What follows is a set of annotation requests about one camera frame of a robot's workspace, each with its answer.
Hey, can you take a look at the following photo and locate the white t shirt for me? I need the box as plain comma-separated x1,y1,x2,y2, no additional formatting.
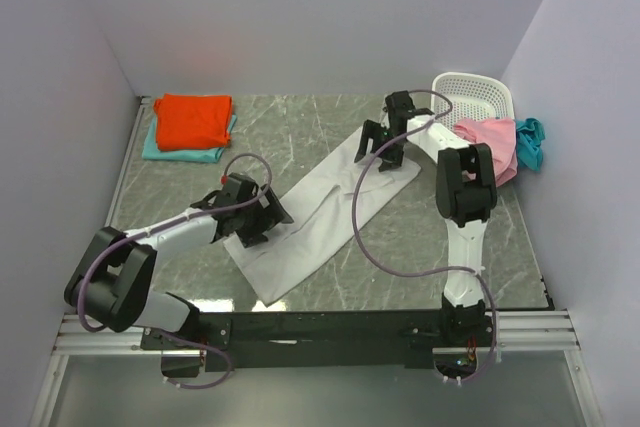
222,126,422,306

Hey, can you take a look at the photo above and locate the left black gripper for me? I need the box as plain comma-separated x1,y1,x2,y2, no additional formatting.
235,185,292,248

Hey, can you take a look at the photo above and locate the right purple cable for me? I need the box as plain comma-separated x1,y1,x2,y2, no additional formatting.
351,89,501,388

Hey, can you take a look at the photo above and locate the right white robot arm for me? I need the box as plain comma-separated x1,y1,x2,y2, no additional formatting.
351,89,497,346

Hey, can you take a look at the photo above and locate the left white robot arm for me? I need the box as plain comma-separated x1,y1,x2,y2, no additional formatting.
63,173,294,349

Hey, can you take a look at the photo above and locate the purple cable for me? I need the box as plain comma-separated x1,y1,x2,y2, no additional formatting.
351,89,501,388
77,152,274,391

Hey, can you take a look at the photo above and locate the pink t shirt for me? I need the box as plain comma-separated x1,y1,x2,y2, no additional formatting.
453,118,517,187

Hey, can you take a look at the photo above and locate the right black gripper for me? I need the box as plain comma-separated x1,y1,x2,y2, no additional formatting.
353,120,404,173

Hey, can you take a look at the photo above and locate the folded light blue t shirt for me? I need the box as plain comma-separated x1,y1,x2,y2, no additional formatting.
142,115,225,164

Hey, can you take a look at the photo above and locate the black base crossbar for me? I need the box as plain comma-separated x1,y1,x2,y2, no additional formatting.
139,309,501,379

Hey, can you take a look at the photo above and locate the folded orange t shirt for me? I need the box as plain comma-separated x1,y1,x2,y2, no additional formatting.
153,94,233,151

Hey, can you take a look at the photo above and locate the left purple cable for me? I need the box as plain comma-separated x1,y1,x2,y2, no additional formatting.
77,152,274,391

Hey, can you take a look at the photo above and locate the aluminium frame rail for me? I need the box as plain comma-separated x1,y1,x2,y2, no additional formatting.
52,311,580,356

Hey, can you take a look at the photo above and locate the white plastic laundry basket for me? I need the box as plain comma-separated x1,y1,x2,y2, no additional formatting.
431,72,515,130

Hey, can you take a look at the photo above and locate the teal t shirt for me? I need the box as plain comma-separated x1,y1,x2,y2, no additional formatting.
515,118,546,172

